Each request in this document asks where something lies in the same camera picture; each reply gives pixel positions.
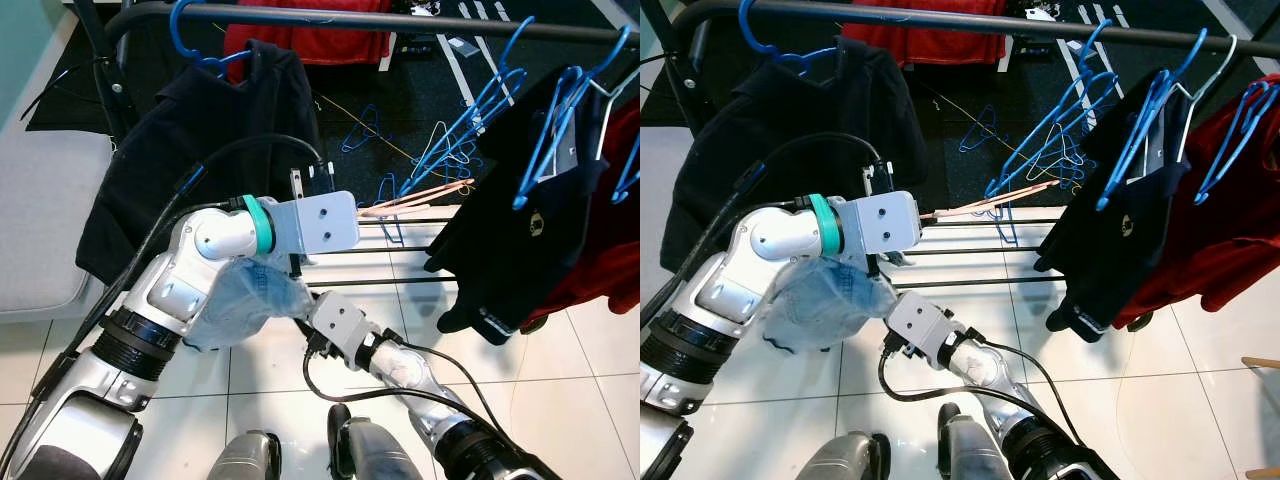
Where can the plain dark polo shirt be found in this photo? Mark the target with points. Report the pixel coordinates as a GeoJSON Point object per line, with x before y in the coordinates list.
{"type": "Point", "coordinates": [190, 130]}
{"type": "Point", "coordinates": [780, 130]}

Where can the light blue jeans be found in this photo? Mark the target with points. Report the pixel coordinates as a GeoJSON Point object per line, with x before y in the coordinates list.
{"type": "Point", "coordinates": [820, 310]}
{"type": "Point", "coordinates": [240, 305]}

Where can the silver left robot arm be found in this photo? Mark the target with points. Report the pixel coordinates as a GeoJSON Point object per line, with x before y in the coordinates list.
{"type": "Point", "coordinates": [170, 290]}
{"type": "Point", "coordinates": [740, 290]}

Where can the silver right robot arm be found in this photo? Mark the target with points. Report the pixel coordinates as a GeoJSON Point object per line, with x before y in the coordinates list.
{"type": "Point", "coordinates": [985, 365]}
{"type": "Point", "coordinates": [400, 365]}

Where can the grey upholstered ottoman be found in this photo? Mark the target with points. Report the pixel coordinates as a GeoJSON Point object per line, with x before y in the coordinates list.
{"type": "Point", "coordinates": [655, 220]}
{"type": "Point", "coordinates": [40, 230]}

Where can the red shirt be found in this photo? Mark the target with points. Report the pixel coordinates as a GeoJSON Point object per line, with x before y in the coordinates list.
{"type": "Point", "coordinates": [1220, 250]}
{"type": "Point", "coordinates": [590, 270]}

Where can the navy polo with chest logo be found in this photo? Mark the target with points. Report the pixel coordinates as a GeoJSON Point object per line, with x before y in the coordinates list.
{"type": "Point", "coordinates": [1100, 270]}
{"type": "Point", "coordinates": [500, 270]}

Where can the grey left robot leg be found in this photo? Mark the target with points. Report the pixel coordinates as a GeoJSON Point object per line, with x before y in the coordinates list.
{"type": "Point", "coordinates": [845, 460]}
{"type": "Point", "coordinates": [245, 460]}

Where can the grey robot leg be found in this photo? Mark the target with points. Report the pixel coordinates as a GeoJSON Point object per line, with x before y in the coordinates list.
{"type": "Point", "coordinates": [375, 455]}
{"type": "Point", "coordinates": [975, 455]}
{"type": "Point", "coordinates": [245, 460]}
{"type": "Point", "coordinates": [845, 460]}

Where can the black metal clothes rack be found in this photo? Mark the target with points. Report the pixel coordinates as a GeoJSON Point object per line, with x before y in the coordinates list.
{"type": "Point", "coordinates": [1000, 25]}
{"type": "Point", "coordinates": [400, 21]}

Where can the grey right robot leg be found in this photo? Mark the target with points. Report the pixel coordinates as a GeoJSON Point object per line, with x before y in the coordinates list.
{"type": "Point", "coordinates": [375, 455]}
{"type": "Point", "coordinates": [975, 455]}

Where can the red cloth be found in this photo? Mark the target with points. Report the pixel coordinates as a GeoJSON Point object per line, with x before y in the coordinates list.
{"type": "Point", "coordinates": [930, 48]}
{"type": "Point", "coordinates": [320, 45]}

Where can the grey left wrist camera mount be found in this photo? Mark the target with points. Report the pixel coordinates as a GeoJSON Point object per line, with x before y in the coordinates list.
{"type": "Point", "coordinates": [320, 222]}
{"type": "Point", "coordinates": [885, 222]}

